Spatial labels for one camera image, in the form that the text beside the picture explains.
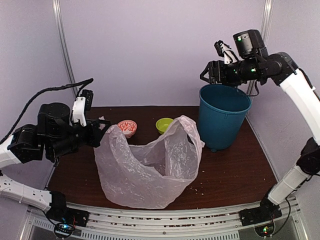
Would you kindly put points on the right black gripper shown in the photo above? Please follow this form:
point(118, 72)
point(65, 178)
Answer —
point(217, 73)

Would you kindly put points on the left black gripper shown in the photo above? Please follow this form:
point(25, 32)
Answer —
point(95, 134)

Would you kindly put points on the blue plastic trash bin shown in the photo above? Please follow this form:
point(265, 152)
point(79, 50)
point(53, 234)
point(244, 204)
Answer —
point(222, 110)

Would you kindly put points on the pink plastic trash bag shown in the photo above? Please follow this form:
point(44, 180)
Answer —
point(149, 176)

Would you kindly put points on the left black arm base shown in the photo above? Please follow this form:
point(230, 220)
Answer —
point(64, 219)

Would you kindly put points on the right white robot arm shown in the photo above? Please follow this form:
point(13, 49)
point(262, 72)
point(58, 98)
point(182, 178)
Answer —
point(293, 81)

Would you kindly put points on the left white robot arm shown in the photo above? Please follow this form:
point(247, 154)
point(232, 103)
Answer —
point(52, 137)

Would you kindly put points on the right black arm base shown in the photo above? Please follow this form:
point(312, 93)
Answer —
point(262, 218)

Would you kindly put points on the red patterned white bowl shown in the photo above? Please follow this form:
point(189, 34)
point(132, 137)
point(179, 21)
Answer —
point(128, 127)

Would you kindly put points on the green plastic bowl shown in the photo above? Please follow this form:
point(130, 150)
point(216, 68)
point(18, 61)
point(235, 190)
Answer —
point(162, 124)

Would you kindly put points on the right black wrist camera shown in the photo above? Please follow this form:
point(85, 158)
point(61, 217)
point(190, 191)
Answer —
point(224, 51)

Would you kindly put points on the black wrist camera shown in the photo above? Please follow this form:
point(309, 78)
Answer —
point(81, 105)
point(224, 51)

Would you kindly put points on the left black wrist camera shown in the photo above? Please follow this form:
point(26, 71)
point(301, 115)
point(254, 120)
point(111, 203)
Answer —
point(81, 105)

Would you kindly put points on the right aluminium frame post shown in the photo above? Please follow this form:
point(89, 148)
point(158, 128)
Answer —
point(265, 33)

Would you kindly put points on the aluminium frame post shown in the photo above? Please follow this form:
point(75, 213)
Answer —
point(63, 43)
point(265, 33)

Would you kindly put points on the left aluminium frame post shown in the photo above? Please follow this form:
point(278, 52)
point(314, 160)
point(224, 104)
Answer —
point(63, 43)

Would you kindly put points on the aluminium front rail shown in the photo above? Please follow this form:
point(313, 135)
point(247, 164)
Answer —
point(220, 223)

